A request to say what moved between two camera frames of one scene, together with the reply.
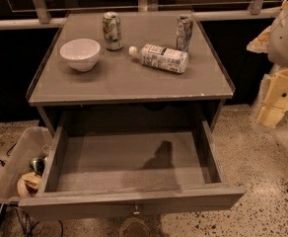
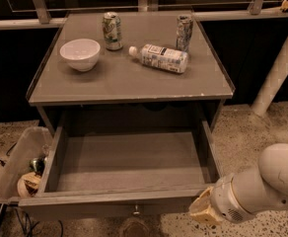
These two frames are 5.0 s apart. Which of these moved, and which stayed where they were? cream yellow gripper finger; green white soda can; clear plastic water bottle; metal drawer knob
Moved: cream yellow gripper finger
Stayed: metal drawer knob; clear plastic water bottle; green white soda can
